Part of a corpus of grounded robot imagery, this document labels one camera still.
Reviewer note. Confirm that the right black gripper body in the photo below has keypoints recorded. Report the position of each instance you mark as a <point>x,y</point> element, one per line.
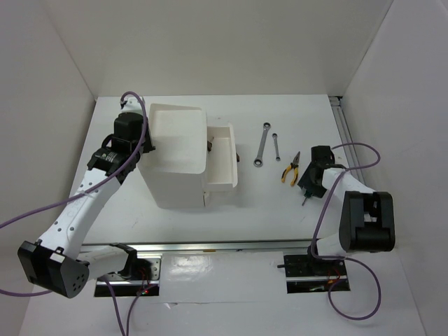
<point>316,189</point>

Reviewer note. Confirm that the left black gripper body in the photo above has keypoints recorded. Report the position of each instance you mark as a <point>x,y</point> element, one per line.
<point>148,145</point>

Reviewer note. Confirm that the green handled screwdriver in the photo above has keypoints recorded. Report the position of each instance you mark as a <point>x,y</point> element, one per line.
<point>307,196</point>

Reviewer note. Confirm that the white drawer cabinet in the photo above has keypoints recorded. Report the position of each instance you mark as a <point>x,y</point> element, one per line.
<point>175,171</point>

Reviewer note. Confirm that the white drawer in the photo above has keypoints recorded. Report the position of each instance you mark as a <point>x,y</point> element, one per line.
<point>221,165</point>

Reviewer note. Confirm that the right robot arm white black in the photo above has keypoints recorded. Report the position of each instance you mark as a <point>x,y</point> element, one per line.
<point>328,248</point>

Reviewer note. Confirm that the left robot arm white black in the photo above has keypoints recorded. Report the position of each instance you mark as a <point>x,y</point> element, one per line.
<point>54,261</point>

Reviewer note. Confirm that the large ratchet wrench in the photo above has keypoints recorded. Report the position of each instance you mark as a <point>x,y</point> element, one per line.
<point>258,161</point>

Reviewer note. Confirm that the small silver wrench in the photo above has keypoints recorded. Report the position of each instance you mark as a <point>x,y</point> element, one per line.
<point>276,147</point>

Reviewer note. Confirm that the aluminium side rail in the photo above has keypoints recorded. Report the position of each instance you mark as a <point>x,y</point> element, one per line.
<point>350,140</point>

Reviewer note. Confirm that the aluminium front rail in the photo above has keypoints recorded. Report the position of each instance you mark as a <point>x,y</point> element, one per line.
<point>211,246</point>

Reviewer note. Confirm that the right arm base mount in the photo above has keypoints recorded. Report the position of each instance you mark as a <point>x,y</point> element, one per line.
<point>306,274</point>

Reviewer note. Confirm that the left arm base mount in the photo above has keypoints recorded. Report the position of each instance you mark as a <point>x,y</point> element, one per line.
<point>145,278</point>

